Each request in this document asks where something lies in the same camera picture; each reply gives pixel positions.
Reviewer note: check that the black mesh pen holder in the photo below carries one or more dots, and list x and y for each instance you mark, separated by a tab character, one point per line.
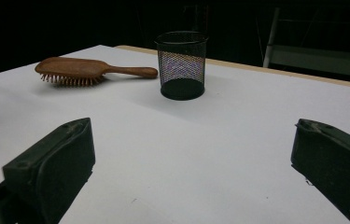
182	90

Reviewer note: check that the brown wooden spatula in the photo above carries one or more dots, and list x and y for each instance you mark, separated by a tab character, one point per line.
76	67

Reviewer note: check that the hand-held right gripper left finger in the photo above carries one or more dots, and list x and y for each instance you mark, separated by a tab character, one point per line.
54	161

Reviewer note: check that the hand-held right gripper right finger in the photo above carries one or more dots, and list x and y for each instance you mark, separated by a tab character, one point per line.
337	165

